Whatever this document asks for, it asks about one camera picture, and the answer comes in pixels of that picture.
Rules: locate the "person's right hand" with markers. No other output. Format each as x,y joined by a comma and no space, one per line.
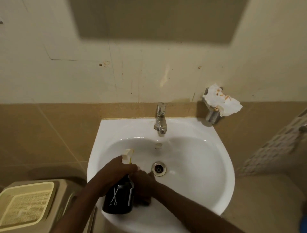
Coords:
144,184

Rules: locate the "person's left hand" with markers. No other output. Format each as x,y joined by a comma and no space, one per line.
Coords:
115,172

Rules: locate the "black spray bottle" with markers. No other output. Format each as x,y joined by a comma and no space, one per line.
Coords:
117,201

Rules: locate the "white wash basin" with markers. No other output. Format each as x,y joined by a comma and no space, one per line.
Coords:
196,177

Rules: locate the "person's right forearm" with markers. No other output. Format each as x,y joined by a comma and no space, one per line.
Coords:
192,211

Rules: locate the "person's left forearm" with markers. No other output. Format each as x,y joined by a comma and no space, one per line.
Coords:
79,211

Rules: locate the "chrome sink drain strainer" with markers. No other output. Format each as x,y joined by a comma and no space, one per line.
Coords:
158,168

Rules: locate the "beige plastic stool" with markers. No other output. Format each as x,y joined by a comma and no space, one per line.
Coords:
64,192

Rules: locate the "chrome faucet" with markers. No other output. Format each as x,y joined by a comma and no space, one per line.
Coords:
161,122

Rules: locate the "beige plastic basket tray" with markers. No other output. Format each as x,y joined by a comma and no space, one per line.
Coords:
26,204

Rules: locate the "crumpled stained white paper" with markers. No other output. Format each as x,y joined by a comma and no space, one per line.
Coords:
223,103

